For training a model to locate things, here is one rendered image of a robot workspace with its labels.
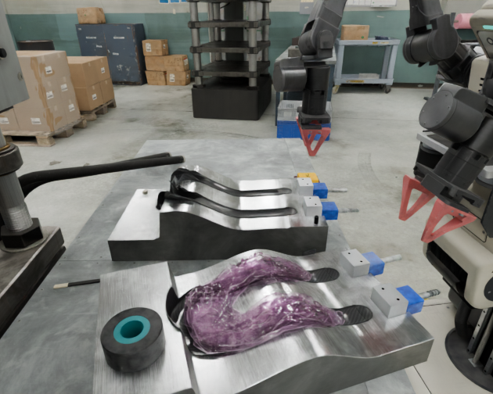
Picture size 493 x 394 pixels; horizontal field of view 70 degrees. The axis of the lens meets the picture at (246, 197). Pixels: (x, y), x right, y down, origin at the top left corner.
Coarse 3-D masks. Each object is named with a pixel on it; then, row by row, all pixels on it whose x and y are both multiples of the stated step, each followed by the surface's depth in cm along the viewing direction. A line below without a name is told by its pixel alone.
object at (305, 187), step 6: (300, 180) 94; (306, 180) 94; (300, 186) 91; (306, 186) 91; (312, 186) 91; (318, 186) 94; (324, 186) 94; (300, 192) 92; (306, 192) 92; (312, 192) 92; (318, 192) 92; (324, 192) 92; (324, 198) 93
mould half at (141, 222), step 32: (224, 192) 92; (128, 224) 86; (160, 224) 78; (192, 224) 78; (224, 224) 79; (256, 224) 81; (288, 224) 80; (320, 224) 80; (128, 256) 82; (160, 256) 82; (192, 256) 83; (224, 256) 83
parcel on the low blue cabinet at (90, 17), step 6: (78, 12) 668; (84, 12) 666; (90, 12) 664; (96, 12) 665; (102, 12) 681; (78, 18) 674; (84, 18) 671; (90, 18) 668; (96, 18) 668; (102, 18) 682
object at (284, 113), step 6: (282, 102) 426; (288, 102) 425; (294, 102) 424; (300, 102) 423; (330, 102) 411; (282, 108) 391; (288, 108) 390; (294, 108) 390; (330, 108) 408; (282, 114) 394; (288, 114) 394; (294, 114) 393; (330, 114) 386; (294, 120) 395; (330, 120) 388
